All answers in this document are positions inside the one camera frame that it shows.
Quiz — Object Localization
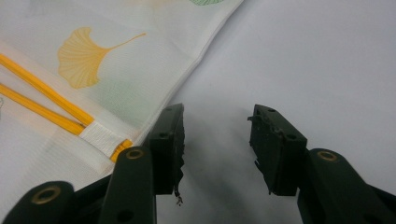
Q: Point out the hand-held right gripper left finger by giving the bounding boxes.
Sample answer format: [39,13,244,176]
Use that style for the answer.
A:
[98,103,186,224]

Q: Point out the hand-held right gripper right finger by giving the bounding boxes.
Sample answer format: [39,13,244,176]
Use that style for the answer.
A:
[247,104,396,224]

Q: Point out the white leaf-print mesh laundry bag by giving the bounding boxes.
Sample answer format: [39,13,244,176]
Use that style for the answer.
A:
[0,0,246,218]

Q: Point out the white foam mat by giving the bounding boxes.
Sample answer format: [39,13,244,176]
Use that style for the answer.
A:
[136,0,396,224]

